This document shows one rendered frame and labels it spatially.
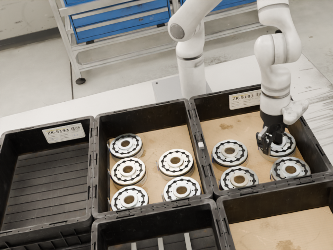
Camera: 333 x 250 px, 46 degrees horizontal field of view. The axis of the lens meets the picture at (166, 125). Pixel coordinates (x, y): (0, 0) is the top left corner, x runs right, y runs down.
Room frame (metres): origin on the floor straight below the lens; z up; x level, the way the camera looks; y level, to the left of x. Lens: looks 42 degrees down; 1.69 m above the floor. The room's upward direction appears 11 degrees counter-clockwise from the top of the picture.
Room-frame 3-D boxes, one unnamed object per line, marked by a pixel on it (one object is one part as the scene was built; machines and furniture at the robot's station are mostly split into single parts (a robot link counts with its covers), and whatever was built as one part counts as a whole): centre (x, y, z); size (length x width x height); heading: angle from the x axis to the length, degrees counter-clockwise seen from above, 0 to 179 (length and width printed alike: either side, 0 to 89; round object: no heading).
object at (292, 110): (0.74, -0.30, 1.05); 0.11 x 0.09 x 0.06; 39
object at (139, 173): (0.78, 0.13, 0.86); 0.10 x 0.10 x 0.01
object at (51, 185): (0.78, 0.37, 0.87); 0.40 x 0.30 x 0.11; 0
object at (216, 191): (0.77, -0.23, 0.92); 0.40 x 0.30 x 0.02; 0
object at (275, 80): (0.76, -0.28, 1.15); 0.09 x 0.07 x 0.15; 82
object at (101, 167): (0.78, 0.07, 0.87); 0.40 x 0.30 x 0.11; 0
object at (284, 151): (0.78, -0.31, 0.86); 0.10 x 0.10 x 0.01
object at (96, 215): (0.78, 0.07, 0.92); 0.40 x 0.30 x 0.02; 0
